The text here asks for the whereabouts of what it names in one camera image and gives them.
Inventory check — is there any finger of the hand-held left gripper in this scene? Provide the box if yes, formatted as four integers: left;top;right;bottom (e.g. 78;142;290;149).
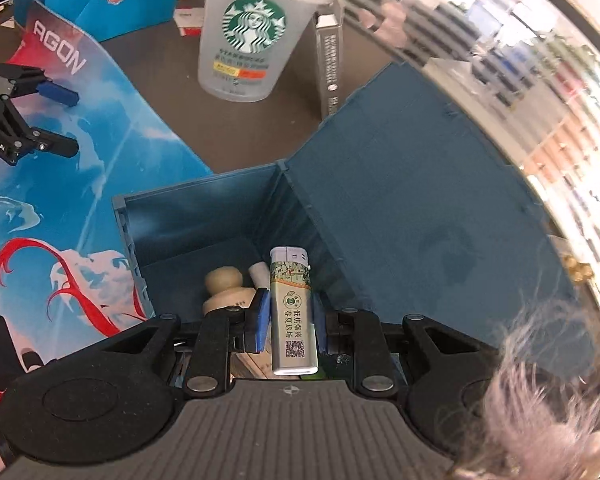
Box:
0;92;80;167
0;62;78;108

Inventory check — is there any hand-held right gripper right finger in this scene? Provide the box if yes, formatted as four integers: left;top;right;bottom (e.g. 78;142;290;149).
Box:
311;294;486;395

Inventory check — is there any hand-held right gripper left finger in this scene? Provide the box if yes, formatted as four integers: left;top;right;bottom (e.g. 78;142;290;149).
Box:
92;292;272;393

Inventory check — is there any silver printed lighter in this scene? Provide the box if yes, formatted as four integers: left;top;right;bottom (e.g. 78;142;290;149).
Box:
269;246;321;377

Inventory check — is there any teal ribbed storage box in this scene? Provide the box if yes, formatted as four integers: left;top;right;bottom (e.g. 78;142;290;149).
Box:
111;60;600;391

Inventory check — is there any white cylindrical tube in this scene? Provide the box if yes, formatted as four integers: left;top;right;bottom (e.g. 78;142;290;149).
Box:
248;261;272;306

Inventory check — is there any wooden stamp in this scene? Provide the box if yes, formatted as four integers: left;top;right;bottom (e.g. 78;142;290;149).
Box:
202;266;258;317

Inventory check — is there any printed blue desk mat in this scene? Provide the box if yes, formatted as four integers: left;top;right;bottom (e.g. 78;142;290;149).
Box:
0;0;216;466

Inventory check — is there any red and white booklet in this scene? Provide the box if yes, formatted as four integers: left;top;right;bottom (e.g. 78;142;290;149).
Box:
174;7;203;37

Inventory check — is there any frosted plastic cup green logo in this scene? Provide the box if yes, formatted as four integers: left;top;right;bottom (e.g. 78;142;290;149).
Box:
196;0;333;102

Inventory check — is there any silver slim box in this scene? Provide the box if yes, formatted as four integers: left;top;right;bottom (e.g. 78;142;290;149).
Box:
314;14;346;122

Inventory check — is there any group of gold cans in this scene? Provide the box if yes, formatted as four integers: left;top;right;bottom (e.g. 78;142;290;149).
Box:
562;255;593;283

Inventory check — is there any pink fluffy keychain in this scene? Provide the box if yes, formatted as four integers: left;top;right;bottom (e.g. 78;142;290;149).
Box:
450;305;600;480

